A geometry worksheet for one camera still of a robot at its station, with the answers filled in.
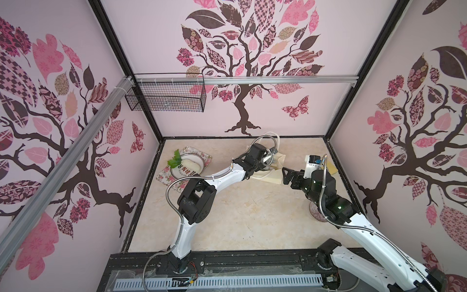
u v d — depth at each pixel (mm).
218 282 697
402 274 400
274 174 841
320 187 523
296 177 645
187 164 1006
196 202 516
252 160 722
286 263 756
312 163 631
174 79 902
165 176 1011
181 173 1023
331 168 1067
